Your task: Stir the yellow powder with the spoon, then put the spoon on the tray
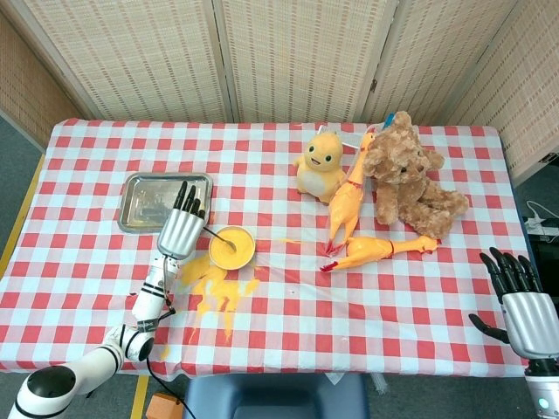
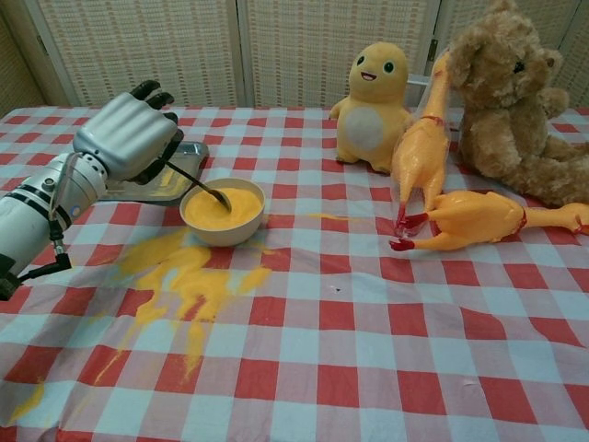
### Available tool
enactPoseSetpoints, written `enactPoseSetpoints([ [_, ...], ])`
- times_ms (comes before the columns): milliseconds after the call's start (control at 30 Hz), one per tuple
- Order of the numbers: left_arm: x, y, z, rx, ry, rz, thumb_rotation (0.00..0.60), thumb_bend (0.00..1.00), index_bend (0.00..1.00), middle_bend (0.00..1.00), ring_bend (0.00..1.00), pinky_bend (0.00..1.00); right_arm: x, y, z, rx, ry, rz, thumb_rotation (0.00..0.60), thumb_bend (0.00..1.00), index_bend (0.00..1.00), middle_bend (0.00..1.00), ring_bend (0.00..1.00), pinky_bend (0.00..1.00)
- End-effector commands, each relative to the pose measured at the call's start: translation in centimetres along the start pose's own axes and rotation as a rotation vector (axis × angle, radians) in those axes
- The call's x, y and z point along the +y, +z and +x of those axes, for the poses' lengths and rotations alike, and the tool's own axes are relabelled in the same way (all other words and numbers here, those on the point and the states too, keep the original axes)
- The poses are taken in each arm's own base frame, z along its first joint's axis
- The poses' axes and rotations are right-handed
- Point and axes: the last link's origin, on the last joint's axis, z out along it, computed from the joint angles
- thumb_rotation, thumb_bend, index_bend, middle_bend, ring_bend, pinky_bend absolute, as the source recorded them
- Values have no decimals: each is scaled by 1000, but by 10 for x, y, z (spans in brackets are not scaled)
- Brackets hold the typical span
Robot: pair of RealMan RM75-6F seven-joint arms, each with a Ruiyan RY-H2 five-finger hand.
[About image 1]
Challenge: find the orange box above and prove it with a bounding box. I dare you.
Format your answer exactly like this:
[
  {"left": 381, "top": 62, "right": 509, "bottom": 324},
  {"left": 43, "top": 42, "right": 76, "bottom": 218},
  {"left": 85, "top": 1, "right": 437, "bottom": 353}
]
[{"left": 146, "top": 391, "right": 187, "bottom": 419}]

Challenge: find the dark metal spoon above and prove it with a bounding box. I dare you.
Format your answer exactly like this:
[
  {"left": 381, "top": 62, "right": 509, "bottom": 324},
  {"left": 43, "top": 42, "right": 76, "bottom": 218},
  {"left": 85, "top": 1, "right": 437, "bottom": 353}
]
[{"left": 201, "top": 226, "right": 238, "bottom": 253}]

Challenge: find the yellow rubber chicken toy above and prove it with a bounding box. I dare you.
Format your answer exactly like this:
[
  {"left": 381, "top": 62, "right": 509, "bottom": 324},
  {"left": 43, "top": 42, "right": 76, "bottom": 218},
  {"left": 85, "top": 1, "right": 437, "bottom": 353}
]
[
  {"left": 324, "top": 133, "right": 377, "bottom": 257},
  {"left": 320, "top": 235, "right": 438, "bottom": 274}
]

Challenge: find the black cable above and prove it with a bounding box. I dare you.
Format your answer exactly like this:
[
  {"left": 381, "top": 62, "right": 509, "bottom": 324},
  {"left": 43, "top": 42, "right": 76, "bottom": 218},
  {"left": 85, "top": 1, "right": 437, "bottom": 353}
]
[{"left": 143, "top": 305, "right": 196, "bottom": 419}]

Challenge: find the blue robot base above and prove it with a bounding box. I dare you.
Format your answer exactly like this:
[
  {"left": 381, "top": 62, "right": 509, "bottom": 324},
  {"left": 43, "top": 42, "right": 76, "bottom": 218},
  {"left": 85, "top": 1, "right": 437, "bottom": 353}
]
[{"left": 183, "top": 373, "right": 370, "bottom": 419}]

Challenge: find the yellow plush monster toy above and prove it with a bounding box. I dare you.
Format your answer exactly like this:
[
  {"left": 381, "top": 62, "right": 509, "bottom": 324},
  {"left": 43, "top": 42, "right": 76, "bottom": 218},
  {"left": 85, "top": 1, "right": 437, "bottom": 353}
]
[{"left": 293, "top": 130, "right": 347, "bottom": 205}]

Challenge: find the yellow powder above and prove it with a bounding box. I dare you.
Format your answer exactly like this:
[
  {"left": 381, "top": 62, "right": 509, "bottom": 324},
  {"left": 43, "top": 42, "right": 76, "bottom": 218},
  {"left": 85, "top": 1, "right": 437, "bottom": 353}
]
[{"left": 159, "top": 237, "right": 302, "bottom": 363}]

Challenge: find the clear plastic bag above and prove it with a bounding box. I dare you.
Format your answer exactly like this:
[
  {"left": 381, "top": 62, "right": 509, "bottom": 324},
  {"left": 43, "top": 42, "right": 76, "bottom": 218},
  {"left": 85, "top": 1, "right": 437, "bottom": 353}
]
[{"left": 316, "top": 123, "right": 363, "bottom": 152}]

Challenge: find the cream round bowl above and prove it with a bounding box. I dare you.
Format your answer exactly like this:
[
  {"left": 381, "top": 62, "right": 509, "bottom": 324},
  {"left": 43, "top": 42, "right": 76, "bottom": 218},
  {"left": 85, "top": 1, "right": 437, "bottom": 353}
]
[{"left": 208, "top": 225, "right": 257, "bottom": 271}]

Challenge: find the brown teddy bear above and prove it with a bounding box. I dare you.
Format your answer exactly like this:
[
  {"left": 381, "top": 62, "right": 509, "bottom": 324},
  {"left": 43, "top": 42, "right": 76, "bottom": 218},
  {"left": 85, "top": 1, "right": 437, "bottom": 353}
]
[{"left": 362, "top": 110, "right": 471, "bottom": 240}]

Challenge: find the red white checkered tablecloth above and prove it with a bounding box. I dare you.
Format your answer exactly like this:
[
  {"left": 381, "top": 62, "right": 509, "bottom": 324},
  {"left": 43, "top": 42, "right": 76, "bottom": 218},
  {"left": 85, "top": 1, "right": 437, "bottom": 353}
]
[{"left": 0, "top": 117, "right": 559, "bottom": 379}]

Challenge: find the black equipment case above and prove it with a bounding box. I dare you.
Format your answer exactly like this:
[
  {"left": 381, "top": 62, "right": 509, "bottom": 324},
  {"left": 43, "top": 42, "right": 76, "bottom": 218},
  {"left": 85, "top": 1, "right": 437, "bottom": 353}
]
[{"left": 528, "top": 233, "right": 559, "bottom": 289}]

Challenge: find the white power strip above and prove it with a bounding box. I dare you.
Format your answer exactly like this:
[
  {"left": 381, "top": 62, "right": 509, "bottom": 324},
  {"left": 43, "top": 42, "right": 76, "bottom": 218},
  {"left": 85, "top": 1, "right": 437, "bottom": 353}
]
[{"left": 523, "top": 200, "right": 559, "bottom": 232}]

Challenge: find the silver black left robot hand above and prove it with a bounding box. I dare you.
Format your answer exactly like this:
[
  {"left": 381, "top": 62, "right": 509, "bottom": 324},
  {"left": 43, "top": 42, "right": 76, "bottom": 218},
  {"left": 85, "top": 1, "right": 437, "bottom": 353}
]
[{"left": 156, "top": 181, "right": 207, "bottom": 258}]

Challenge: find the rectangular metal tray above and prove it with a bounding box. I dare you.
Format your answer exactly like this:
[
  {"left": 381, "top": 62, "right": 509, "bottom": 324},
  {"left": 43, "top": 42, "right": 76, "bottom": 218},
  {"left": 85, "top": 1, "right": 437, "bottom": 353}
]
[{"left": 116, "top": 172, "right": 215, "bottom": 235}]

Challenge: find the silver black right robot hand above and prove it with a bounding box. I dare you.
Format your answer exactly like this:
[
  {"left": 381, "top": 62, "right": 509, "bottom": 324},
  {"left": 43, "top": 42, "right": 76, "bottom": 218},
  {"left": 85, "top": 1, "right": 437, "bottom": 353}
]
[{"left": 468, "top": 246, "right": 559, "bottom": 360}]

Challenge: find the woven folding screen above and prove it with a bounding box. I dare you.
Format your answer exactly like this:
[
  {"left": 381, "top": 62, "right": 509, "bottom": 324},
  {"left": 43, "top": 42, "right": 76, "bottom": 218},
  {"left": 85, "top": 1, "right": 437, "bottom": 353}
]
[{"left": 0, "top": 0, "right": 559, "bottom": 184}]

